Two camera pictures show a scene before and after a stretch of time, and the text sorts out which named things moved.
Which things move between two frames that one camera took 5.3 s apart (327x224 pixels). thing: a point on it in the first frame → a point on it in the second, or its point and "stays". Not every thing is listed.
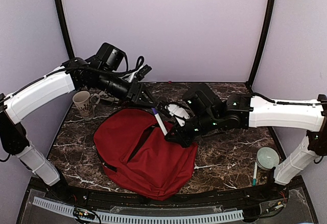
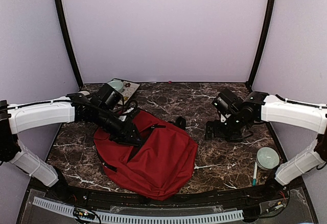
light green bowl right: (267, 158) stays
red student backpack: (137, 155) stays
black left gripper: (134, 92) → (125, 135)
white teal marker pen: (254, 183) stays
